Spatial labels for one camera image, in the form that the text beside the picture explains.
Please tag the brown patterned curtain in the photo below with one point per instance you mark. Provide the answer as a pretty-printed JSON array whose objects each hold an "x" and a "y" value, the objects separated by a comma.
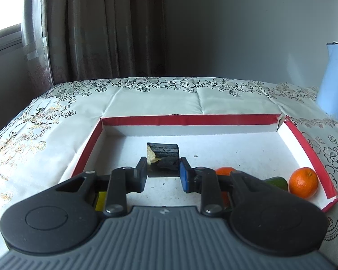
[{"x": 101, "y": 25}]

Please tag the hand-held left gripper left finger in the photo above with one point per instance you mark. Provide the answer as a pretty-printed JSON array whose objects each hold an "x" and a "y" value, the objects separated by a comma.
[{"x": 142, "y": 174}]

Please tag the white floral tablecloth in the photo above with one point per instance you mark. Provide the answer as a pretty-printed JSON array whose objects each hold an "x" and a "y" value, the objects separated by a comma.
[{"x": 45, "y": 118}]

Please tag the green oval fruit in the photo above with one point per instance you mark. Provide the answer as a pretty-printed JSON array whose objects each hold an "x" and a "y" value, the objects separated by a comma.
[{"x": 278, "y": 182}]

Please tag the partly peeled sugarcane piece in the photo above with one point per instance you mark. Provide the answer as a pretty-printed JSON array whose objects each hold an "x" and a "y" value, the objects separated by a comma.
[{"x": 163, "y": 152}]

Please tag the shallow red cardboard box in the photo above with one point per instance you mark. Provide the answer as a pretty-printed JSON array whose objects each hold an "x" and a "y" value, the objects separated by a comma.
[{"x": 242, "y": 152}]

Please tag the light blue electric kettle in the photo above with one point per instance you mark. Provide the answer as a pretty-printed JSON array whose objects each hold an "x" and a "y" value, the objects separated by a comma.
[{"x": 336, "y": 84}]

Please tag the small orange tangerine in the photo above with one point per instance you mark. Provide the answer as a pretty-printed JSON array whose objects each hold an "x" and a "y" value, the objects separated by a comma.
[{"x": 303, "y": 182}]

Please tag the large orange tangerine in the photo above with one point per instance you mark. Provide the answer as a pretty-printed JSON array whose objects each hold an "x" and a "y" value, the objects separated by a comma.
[{"x": 224, "y": 171}]

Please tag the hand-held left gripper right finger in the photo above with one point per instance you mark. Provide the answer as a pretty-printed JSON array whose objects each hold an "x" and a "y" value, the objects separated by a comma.
[{"x": 185, "y": 175}]

